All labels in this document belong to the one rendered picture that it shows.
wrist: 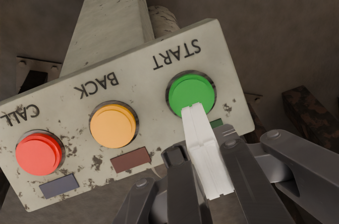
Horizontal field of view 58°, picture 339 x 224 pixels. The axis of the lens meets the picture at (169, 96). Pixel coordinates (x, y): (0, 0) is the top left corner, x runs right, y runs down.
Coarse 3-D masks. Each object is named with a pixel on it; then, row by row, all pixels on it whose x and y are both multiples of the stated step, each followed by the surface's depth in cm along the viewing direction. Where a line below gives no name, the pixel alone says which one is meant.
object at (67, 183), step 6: (72, 174) 29; (54, 180) 29; (60, 180) 29; (66, 180) 29; (72, 180) 29; (42, 186) 29; (48, 186) 29; (54, 186) 29; (60, 186) 29; (66, 186) 29; (72, 186) 29; (78, 186) 29; (42, 192) 30; (48, 192) 30; (54, 192) 30; (60, 192) 30; (48, 198) 30
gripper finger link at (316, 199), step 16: (272, 144) 13; (288, 144) 12; (304, 144) 12; (288, 160) 11; (304, 160) 11; (320, 160) 10; (336, 160) 10; (304, 176) 11; (320, 176) 10; (336, 176) 9; (288, 192) 13; (304, 192) 11; (320, 192) 10; (336, 192) 9; (304, 208) 12; (320, 208) 11; (336, 208) 10
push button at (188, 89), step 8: (176, 80) 26; (184, 80) 26; (192, 80) 26; (200, 80) 26; (176, 88) 26; (184, 88) 26; (192, 88) 26; (200, 88) 26; (208, 88) 26; (168, 96) 27; (176, 96) 26; (184, 96) 26; (192, 96) 26; (200, 96) 26; (208, 96) 26; (176, 104) 26; (184, 104) 26; (208, 104) 26; (176, 112) 27
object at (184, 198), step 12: (180, 144) 14; (168, 156) 14; (180, 156) 14; (168, 168) 14; (180, 168) 14; (192, 168) 14; (168, 180) 13; (180, 180) 13; (192, 180) 12; (168, 192) 12; (180, 192) 12; (192, 192) 12; (168, 204) 12; (180, 204) 11; (192, 204) 11; (204, 204) 13; (168, 216) 11; (180, 216) 11; (192, 216) 10; (204, 216) 11
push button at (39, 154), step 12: (24, 144) 27; (36, 144) 27; (48, 144) 27; (24, 156) 28; (36, 156) 28; (48, 156) 28; (60, 156) 28; (24, 168) 28; (36, 168) 28; (48, 168) 28
